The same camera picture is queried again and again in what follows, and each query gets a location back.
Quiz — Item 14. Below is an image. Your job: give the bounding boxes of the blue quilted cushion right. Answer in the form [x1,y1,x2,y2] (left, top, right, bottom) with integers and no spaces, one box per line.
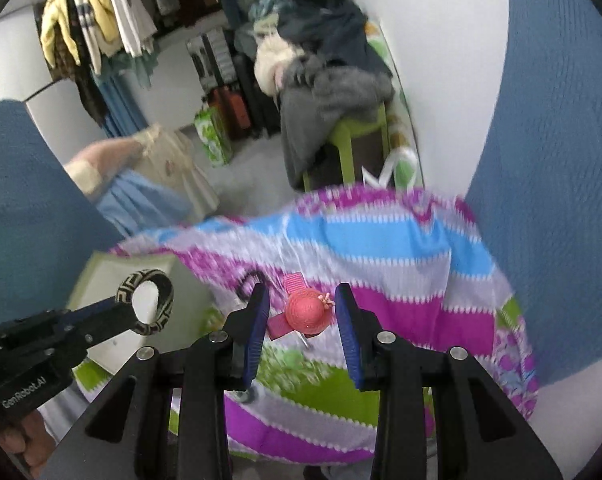
[466,0,602,385]

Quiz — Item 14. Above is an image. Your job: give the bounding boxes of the pink pillow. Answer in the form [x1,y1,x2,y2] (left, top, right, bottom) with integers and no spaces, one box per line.
[63,138,144,202]

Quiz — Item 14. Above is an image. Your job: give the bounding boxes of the beige lace cloth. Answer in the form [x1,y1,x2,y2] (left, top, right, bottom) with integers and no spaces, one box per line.
[132,124,220,223]

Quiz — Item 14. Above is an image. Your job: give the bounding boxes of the pale green jewelry box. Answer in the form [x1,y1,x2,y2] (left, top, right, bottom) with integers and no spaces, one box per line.
[68,252,220,374]

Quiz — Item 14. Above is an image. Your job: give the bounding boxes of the white bag handle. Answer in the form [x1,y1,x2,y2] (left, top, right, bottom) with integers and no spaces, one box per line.
[362,146,419,191]

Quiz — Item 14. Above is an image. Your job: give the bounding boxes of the black and cream patterned bangle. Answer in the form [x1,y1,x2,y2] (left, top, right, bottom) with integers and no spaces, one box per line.
[114,268,175,337]

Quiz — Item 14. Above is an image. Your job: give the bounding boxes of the colourful floral bed sheet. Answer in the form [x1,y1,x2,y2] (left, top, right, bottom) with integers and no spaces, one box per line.
[73,184,542,466]

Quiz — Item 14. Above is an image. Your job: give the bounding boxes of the white wardrobe cabinet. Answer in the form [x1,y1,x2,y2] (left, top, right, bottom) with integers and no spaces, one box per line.
[0,6,107,164]

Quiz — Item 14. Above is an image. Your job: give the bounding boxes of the grey hard suitcase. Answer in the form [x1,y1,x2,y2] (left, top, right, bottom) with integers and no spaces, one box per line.
[186,27,238,93]

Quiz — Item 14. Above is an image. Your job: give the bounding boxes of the red striped suitcase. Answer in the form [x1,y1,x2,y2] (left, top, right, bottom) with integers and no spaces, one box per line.
[209,86,252,141]

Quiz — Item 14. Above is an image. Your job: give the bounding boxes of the pink hat hair clip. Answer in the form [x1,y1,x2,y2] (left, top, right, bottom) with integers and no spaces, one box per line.
[267,273,335,340]

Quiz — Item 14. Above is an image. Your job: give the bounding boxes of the blue quilted cushion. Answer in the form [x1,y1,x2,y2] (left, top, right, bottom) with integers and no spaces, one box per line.
[0,101,123,324]
[466,0,602,385]

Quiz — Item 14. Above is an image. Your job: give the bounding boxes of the blue quilted cushion left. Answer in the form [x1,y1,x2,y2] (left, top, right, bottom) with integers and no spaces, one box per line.
[0,101,123,324]

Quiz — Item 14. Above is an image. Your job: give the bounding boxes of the person's left hand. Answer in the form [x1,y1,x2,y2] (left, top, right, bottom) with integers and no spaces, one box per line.
[0,411,57,479]

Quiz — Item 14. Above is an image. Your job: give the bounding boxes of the green shopping bag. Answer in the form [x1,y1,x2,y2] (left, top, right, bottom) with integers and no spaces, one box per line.
[194,104,233,167]

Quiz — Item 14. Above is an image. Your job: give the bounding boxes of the green plastic stool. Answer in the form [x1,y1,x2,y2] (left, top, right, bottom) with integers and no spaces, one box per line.
[302,104,390,192]

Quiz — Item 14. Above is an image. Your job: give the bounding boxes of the grey clothes pile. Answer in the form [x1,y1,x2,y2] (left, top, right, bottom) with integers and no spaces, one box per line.
[249,0,394,190]

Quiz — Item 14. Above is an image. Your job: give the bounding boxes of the dark purple beaded bracelet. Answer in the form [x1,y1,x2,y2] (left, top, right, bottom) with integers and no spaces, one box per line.
[233,268,272,304]

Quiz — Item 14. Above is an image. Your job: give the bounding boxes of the cream fluffy garment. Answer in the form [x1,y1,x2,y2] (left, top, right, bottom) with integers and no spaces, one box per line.
[254,34,303,98]

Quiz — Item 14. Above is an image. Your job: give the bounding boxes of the hanging clothes on rack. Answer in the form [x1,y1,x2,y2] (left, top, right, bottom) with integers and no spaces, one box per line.
[37,0,220,136]

